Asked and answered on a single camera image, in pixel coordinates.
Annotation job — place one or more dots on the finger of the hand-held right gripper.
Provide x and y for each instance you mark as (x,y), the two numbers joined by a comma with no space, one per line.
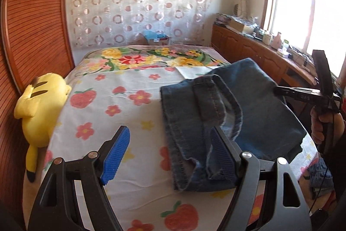
(297,95)
(323,71)

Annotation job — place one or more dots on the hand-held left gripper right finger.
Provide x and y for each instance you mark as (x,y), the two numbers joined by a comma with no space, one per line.
(221,155)

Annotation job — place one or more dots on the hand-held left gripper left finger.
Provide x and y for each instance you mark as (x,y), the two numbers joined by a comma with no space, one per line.
(116,155)

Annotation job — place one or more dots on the blue denim pants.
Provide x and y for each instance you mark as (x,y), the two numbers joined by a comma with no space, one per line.
(256,101)

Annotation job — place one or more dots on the person's right hand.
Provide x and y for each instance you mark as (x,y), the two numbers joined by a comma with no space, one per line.
(316,126)

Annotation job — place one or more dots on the white strawberry print sheet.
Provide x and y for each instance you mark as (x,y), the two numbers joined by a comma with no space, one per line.
(121,112)

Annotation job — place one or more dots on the white tissue box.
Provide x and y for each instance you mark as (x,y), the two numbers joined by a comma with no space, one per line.
(282,53)

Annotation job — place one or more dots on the pink bottle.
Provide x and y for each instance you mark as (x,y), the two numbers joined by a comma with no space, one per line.
(276,41)

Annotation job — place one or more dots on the white jar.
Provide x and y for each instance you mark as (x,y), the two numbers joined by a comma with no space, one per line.
(267,39)

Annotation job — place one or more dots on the wooden cabinet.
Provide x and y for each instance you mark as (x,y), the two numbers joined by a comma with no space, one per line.
(243,49)

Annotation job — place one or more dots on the crumpled denim garment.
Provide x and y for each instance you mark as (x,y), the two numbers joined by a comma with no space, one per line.
(319,174)

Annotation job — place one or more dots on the window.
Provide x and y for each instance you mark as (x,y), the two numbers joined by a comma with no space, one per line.
(297,3)

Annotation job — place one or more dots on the flat cardboard box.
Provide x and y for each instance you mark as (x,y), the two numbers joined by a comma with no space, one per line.
(240,25)

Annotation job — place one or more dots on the yellow plush toy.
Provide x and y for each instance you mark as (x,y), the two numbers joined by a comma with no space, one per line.
(40,101)

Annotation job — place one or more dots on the floral blanket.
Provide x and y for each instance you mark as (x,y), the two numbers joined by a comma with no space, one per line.
(135,59)

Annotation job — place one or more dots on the cardboard box with blue cloth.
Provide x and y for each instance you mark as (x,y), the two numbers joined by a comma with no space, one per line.
(156,37)

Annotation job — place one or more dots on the sheer circle pattern curtain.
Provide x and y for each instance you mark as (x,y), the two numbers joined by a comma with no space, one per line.
(135,1)

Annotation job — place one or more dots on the wooden louvered wardrobe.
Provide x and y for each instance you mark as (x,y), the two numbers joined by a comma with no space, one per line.
(32,17)

